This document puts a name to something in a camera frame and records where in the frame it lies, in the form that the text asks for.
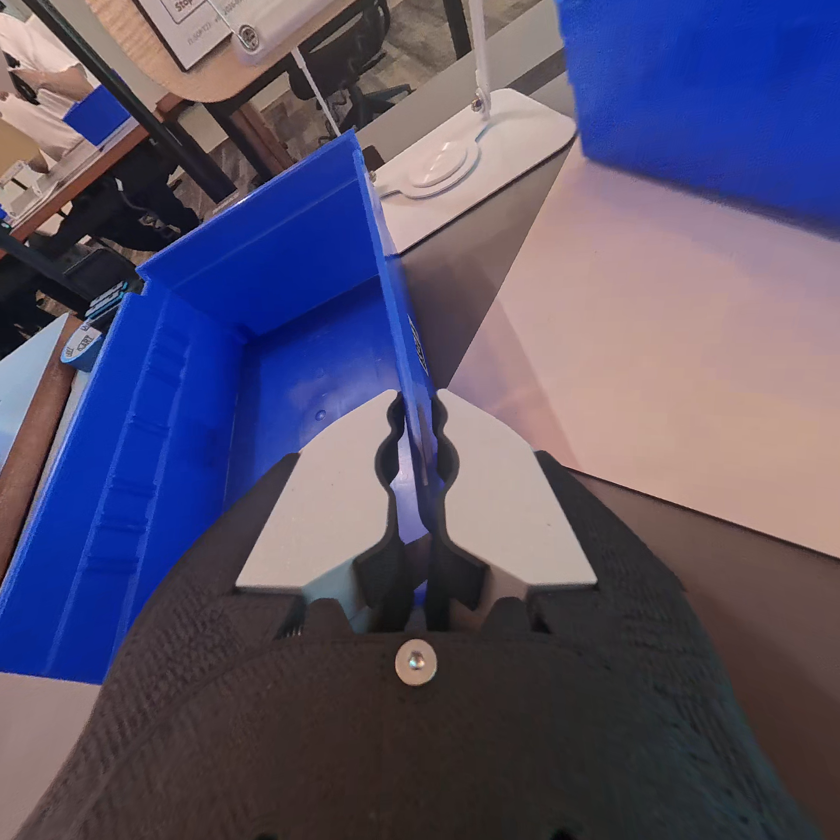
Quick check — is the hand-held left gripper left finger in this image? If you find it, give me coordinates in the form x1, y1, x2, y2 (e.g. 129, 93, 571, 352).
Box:
234, 388, 408, 632

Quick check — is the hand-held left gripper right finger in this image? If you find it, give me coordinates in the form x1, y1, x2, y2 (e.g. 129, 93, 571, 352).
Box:
425, 388, 599, 632

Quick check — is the blue plastic bin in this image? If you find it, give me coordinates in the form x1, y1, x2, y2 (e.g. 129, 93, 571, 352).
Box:
0, 130, 454, 686
556, 0, 840, 238

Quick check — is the white whiteboard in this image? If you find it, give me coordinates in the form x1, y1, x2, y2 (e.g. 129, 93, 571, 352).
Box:
446, 134, 840, 560

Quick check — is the blue tape roll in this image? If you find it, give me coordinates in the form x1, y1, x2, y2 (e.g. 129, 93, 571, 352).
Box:
60, 318, 106, 373

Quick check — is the wooden edged side table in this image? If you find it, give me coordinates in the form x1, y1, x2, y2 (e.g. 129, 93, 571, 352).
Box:
0, 311, 74, 559

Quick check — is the black and blue battery stack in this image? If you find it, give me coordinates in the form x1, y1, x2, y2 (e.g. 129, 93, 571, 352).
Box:
87, 281, 127, 324

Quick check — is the white metal stand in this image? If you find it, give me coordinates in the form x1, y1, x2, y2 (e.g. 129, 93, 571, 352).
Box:
206, 0, 580, 257

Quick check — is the person in white shirt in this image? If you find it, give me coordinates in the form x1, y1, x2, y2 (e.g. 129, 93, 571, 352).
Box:
0, 92, 191, 245

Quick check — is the black metal pole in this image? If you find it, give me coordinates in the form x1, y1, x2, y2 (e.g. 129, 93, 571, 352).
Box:
23, 0, 234, 194

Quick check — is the small blue bin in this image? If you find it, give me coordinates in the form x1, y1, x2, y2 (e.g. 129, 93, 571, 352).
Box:
62, 87, 132, 147

